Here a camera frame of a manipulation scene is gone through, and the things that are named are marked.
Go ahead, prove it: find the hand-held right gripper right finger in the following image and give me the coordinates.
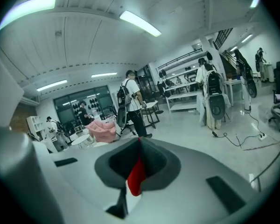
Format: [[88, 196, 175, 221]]
[[130, 138, 263, 224]]

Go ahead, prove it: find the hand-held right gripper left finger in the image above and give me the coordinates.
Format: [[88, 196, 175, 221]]
[[34, 138, 141, 220]]

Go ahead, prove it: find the red long-sleeved top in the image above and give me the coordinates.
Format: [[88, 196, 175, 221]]
[[126, 153, 147, 197]]

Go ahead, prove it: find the round white table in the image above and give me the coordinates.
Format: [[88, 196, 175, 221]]
[[71, 134, 91, 149]]

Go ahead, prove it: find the pink sofa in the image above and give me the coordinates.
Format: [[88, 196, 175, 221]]
[[85, 119, 118, 144]]

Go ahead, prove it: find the white cubby shelf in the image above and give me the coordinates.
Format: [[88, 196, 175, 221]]
[[26, 115, 44, 140]]

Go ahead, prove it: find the black-framed side table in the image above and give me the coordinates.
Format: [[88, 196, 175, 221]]
[[141, 101, 161, 130]]

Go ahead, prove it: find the white shelf rack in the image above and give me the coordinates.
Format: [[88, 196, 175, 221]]
[[157, 51, 210, 114]]

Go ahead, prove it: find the white desk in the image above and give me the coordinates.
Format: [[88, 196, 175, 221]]
[[225, 78, 245, 107]]

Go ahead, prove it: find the dark staircase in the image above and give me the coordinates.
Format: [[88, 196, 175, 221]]
[[212, 28, 239, 79]]

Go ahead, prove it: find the black cable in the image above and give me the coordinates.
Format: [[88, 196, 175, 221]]
[[211, 111, 265, 147]]

